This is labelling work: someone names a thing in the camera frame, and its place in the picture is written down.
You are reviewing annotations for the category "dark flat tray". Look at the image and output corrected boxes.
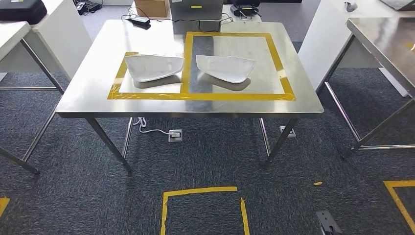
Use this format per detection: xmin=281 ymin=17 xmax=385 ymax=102
xmin=379 ymin=0 xmax=415 ymax=12

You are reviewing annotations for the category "black hard case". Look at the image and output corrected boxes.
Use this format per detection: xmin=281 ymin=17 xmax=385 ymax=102
xmin=0 ymin=0 xmax=48 ymax=25

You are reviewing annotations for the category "black cable bundle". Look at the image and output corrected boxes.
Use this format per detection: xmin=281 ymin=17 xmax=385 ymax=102
xmin=73 ymin=0 xmax=104 ymax=16

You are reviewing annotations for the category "white side desk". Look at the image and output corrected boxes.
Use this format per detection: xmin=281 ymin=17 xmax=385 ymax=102
xmin=0 ymin=0 xmax=93 ymax=82

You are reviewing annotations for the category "white floor cable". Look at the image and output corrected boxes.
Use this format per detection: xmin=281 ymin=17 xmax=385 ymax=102
xmin=133 ymin=117 xmax=170 ymax=135

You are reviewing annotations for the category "black router device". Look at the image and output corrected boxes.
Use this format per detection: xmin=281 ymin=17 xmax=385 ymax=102
xmin=230 ymin=0 xmax=262 ymax=18

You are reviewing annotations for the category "steel table with white panel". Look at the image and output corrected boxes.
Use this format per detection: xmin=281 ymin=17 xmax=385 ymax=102
xmin=298 ymin=0 xmax=415 ymax=160

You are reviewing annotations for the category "black power adapter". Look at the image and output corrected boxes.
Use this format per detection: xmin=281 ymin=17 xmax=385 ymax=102
xmin=128 ymin=15 xmax=152 ymax=30

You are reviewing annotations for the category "yellow tape frame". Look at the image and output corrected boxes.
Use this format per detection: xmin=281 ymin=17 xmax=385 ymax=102
xmin=181 ymin=31 xmax=296 ymax=101

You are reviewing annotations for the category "white plastic shell part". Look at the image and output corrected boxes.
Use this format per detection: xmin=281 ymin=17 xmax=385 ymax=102
xmin=195 ymin=54 xmax=257 ymax=84
xmin=124 ymin=54 xmax=185 ymax=83

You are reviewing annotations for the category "yellow floor tape square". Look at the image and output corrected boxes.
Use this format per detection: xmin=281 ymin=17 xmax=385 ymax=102
xmin=383 ymin=180 xmax=415 ymax=233
xmin=160 ymin=186 xmax=250 ymax=235
xmin=0 ymin=197 xmax=10 ymax=218

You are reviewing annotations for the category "brown cardboard box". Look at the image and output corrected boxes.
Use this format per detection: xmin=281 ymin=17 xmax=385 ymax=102
xmin=134 ymin=0 xmax=171 ymax=18

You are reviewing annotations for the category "grey metal box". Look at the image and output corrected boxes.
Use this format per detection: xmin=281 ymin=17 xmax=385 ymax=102
xmin=169 ymin=0 xmax=224 ymax=22

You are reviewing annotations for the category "black cable on tables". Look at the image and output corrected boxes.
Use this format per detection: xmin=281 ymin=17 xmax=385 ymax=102
xmin=121 ymin=6 xmax=234 ymax=33

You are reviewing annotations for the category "steel workbench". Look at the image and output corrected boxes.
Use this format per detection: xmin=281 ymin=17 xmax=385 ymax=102
xmin=55 ymin=19 xmax=325 ymax=176

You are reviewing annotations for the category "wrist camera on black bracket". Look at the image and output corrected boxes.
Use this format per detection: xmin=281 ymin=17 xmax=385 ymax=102
xmin=316 ymin=211 xmax=343 ymax=235

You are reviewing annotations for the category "white back table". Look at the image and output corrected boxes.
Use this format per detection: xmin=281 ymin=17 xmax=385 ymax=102
xmin=131 ymin=2 xmax=263 ymax=24

